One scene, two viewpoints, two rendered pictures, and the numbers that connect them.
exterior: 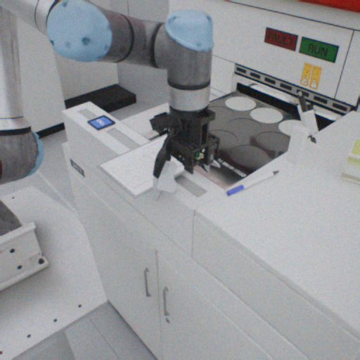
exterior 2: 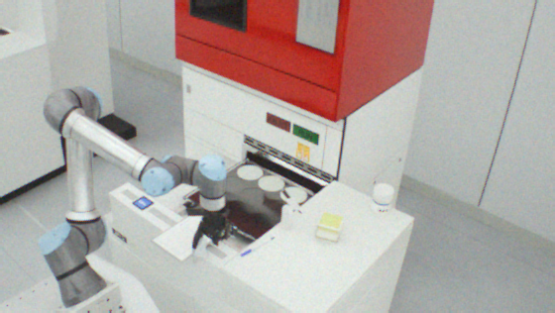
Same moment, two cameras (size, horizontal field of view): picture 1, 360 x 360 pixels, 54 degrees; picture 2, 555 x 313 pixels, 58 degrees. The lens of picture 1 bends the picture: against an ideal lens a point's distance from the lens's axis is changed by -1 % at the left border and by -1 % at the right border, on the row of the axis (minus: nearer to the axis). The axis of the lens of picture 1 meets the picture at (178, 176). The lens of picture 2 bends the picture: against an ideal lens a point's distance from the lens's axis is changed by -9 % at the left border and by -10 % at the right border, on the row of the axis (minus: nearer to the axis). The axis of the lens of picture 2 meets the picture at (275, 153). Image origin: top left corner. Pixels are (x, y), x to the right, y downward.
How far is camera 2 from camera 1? 0.98 m
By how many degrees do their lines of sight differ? 11
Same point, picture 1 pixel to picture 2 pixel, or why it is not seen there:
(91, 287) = not seen: outside the picture
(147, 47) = (188, 177)
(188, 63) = (212, 187)
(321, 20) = (305, 115)
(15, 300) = not seen: outside the picture
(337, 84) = (321, 160)
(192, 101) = (215, 205)
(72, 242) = (136, 294)
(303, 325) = not seen: outside the picture
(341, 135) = (321, 203)
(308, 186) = (293, 247)
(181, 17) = (207, 164)
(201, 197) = (224, 259)
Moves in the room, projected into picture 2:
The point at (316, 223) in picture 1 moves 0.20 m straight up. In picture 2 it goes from (295, 269) to (301, 220)
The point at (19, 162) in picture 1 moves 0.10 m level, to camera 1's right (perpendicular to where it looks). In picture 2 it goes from (96, 240) to (127, 239)
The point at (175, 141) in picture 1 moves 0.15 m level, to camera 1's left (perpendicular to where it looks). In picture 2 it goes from (205, 226) to (156, 229)
